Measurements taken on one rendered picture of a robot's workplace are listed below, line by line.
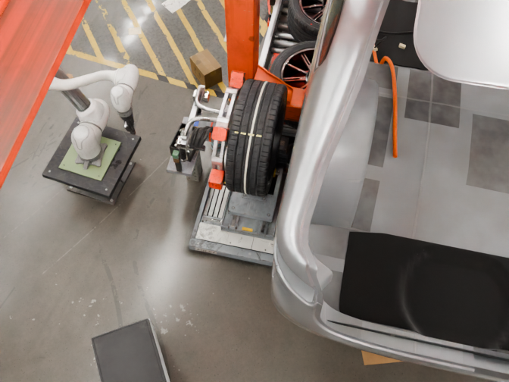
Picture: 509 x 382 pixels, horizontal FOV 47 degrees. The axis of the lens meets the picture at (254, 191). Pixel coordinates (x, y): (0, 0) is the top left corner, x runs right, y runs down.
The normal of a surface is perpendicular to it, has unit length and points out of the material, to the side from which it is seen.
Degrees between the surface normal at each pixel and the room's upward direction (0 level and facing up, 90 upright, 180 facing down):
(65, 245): 0
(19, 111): 0
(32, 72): 0
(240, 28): 90
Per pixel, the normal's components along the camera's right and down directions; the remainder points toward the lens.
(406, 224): -0.06, -0.17
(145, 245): 0.00, -0.47
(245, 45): -0.22, 0.86
